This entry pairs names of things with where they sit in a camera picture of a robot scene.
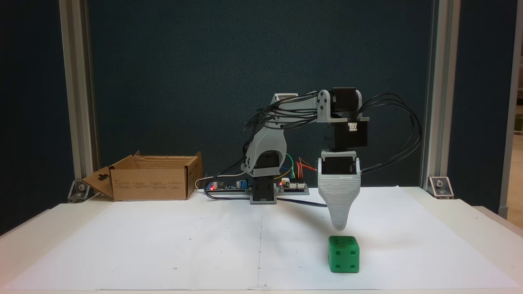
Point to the grey wide fixed gripper jaw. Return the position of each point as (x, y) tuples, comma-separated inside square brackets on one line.
[(339, 196)]

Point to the green die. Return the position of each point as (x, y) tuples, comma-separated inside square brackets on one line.
[(344, 255)]

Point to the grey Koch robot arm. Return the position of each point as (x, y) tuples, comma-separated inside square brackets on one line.
[(269, 143)]

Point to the motor driver circuit board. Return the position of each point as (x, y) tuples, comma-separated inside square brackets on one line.
[(296, 186)]

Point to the blue power circuit board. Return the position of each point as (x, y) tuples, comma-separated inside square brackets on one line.
[(229, 187)]

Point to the brown cardboard box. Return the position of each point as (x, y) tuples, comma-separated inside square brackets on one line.
[(151, 183)]

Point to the metal corner bracket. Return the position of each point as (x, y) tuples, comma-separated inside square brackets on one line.
[(440, 187), (80, 191)]

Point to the aluminium frame post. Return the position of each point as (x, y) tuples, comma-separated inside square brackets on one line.
[(441, 81), (79, 81)]

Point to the light grey vertical frame bar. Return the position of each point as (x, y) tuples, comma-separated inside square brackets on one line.
[(510, 122)]

